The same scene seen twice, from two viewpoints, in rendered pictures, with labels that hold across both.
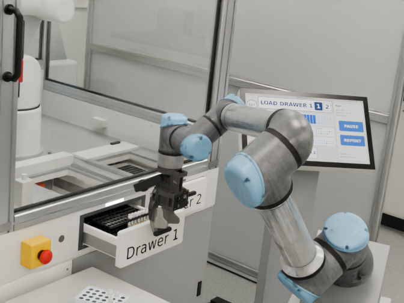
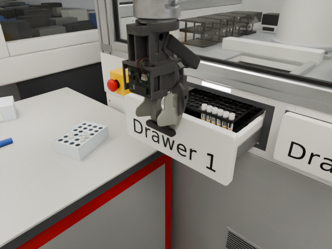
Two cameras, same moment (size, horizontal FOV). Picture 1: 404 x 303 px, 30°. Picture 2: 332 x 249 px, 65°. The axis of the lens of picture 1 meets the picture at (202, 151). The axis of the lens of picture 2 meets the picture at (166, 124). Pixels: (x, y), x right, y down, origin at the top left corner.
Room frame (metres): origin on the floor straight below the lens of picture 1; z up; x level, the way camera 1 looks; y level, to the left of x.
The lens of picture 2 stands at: (2.12, -0.36, 1.16)
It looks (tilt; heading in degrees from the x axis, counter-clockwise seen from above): 29 degrees down; 97
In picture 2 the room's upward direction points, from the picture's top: straight up
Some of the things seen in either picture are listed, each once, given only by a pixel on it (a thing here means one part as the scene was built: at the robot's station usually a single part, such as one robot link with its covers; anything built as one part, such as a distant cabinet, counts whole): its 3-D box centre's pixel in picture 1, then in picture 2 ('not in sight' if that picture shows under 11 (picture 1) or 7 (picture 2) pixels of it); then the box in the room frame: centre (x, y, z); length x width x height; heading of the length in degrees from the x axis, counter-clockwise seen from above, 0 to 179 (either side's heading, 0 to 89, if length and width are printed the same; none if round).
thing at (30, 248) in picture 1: (36, 252); (121, 82); (1.88, 0.42, 0.88); 0.07 x 0.05 x 0.07; 145
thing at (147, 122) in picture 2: (159, 229); (164, 125); (2.06, 0.10, 0.91); 0.07 x 0.04 x 0.01; 145
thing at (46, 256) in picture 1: (44, 256); (113, 85); (1.87, 0.39, 0.88); 0.04 x 0.03 x 0.04; 145
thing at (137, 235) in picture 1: (151, 237); (173, 134); (2.08, 0.12, 0.87); 0.29 x 0.02 x 0.11; 145
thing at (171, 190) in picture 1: (169, 187); (154, 58); (2.05, 0.08, 1.05); 0.09 x 0.08 x 0.12; 55
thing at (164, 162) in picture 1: (171, 160); (158, 6); (2.06, 0.08, 1.13); 0.08 x 0.08 x 0.05
